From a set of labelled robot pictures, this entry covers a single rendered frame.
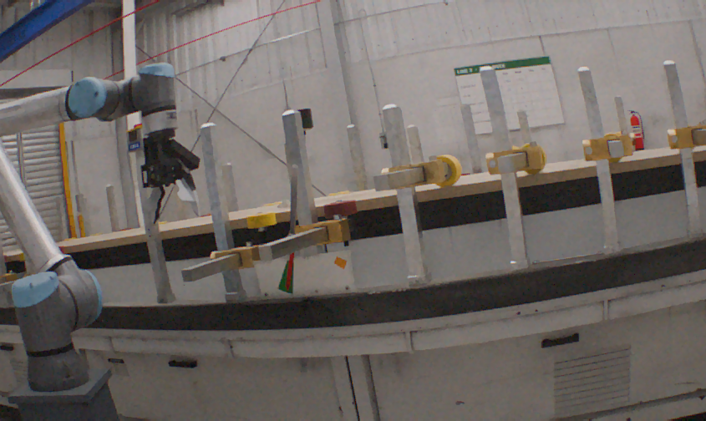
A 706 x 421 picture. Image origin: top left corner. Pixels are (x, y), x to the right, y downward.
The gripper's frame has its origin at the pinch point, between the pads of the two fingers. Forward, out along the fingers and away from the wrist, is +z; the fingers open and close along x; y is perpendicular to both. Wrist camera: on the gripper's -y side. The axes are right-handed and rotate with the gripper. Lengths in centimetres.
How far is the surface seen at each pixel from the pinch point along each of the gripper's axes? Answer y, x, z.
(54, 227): -528, -752, -5
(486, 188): -54, 54, 5
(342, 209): -39.6, 20.9, 4.8
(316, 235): -23.4, 21.7, 9.0
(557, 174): -55, 75, 5
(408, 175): -20, 47, -1
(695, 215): -37, 116, 18
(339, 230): -29.9, 24.3, 9.1
